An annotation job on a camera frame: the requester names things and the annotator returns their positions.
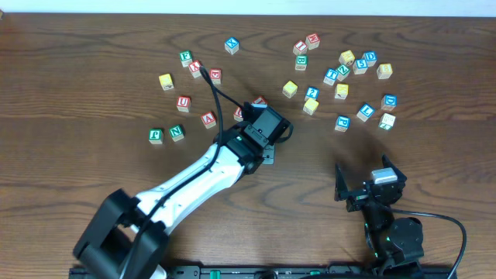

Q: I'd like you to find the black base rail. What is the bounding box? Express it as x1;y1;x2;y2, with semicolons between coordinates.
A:
68;263;458;279

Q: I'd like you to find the blue D block right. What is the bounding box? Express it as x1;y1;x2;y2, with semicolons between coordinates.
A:
381;95;398;112

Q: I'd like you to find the blue 2 block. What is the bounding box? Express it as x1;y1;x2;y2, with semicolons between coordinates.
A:
305;87;320;101

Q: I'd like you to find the green N block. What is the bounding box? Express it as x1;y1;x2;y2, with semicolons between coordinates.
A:
168;125;184;142

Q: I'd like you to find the red u block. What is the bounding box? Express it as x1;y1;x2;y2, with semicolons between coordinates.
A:
177;96;191;112
233;107;243;122

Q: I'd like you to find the red H block top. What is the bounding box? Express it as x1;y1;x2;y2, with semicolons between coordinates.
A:
305;33;321;50

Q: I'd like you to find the green J block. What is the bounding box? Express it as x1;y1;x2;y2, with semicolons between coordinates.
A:
148;129;164;145

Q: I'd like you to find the red I block top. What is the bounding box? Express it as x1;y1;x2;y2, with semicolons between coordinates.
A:
293;40;308;56

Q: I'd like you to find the blue X block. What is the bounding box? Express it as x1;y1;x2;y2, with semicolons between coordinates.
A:
225;37;239;55

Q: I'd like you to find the green Z block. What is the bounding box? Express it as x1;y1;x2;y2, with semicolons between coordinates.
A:
336;64;350;81

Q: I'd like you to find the yellow K block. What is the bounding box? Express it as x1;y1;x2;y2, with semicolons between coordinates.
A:
335;84;349;100

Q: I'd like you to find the yellow block below 2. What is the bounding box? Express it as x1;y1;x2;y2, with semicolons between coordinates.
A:
303;98;319;115

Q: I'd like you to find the yellow block far left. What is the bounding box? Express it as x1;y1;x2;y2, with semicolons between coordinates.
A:
159;74;174;91

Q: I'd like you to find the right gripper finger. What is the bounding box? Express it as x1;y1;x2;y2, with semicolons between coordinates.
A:
381;154;407;183
334;164;349;201

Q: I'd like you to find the blue D block top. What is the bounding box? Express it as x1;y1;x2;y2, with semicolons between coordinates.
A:
362;51;377;67

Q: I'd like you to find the green white block right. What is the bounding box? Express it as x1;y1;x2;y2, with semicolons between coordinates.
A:
379;113;396;130

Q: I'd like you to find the yellow block top right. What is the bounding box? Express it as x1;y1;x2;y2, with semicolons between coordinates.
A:
339;50;355;66

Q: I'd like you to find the blue P block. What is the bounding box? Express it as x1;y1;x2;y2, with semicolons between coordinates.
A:
335;115;350;132

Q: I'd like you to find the green B block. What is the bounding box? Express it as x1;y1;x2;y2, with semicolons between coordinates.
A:
295;55;308;71

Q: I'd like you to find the green F block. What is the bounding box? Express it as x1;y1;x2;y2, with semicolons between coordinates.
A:
179;50;193;67

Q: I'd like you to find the red A block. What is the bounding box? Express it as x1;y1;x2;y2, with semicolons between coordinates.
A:
201;112;216;129

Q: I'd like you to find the blue d block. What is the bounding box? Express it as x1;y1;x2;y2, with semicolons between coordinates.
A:
362;51;377;67
381;95;398;112

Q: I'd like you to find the red U block centre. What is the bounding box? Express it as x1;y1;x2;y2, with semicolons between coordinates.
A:
233;107;243;122

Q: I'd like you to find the red U block left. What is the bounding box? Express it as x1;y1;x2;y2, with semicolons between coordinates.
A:
177;96;191;112

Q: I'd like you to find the yellow block centre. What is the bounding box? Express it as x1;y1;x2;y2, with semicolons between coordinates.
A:
282;81;298;98

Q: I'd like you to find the red E block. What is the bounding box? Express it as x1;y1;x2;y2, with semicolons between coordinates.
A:
209;68;222;84

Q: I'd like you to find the red i block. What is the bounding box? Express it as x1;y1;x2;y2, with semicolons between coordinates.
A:
293;40;308;56
252;96;267;105

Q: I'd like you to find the blue 5 block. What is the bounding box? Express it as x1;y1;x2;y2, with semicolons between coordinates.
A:
353;59;368;74

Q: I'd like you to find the red I block centre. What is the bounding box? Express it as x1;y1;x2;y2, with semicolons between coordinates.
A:
252;96;267;105

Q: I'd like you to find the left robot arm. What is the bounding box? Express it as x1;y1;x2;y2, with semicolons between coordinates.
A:
73;103;293;279

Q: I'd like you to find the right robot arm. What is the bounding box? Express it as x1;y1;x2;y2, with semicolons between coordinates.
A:
334;155;425;278

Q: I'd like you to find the blue T block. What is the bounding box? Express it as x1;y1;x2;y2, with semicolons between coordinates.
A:
323;68;338;86

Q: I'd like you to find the blue L block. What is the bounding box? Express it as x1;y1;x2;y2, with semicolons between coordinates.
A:
356;103;375;122

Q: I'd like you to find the yellow 8 block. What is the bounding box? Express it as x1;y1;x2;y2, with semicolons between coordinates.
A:
377;64;393;80

